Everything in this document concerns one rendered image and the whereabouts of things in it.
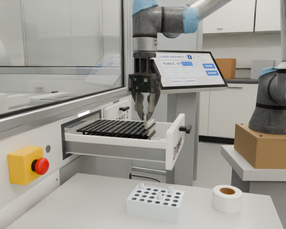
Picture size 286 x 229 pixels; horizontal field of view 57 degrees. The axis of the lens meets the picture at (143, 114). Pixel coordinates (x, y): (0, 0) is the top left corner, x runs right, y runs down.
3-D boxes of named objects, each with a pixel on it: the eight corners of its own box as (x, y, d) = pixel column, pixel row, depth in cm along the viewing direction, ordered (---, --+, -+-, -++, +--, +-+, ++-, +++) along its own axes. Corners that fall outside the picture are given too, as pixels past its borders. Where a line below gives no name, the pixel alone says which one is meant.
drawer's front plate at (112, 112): (129, 120, 138) (129, 99, 136) (108, 134, 111) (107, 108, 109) (126, 120, 139) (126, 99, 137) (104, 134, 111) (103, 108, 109)
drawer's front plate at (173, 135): (184, 141, 100) (184, 113, 98) (171, 171, 73) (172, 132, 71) (179, 141, 101) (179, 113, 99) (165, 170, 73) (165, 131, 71)
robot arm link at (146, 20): (162, -4, 74) (131, -5, 74) (161, 37, 76) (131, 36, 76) (159, 2, 82) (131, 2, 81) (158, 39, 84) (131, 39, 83)
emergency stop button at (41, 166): (51, 171, 63) (50, 155, 63) (41, 178, 60) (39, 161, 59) (40, 170, 64) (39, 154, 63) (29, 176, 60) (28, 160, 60)
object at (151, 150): (178, 138, 99) (179, 122, 98) (166, 163, 75) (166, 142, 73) (82, 131, 109) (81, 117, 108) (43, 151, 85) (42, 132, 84)
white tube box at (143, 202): (184, 204, 67) (184, 190, 66) (178, 223, 59) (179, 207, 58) (137, 197, 70) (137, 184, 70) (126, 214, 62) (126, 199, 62)
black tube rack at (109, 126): (155, 139, 97) (155, 122, 96) (142, 155, 80) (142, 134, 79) (100, 135, 103) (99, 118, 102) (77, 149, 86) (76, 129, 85)
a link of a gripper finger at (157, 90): (145, 106, 84) (144, 78, 83) (146, 105, 86) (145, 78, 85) (159, 106, 83) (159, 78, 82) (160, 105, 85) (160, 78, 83)
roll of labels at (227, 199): (224, 216, 61) (225, 200, 61) (206, 201, 68) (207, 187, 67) (247, 210, 64) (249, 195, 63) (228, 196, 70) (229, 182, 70)
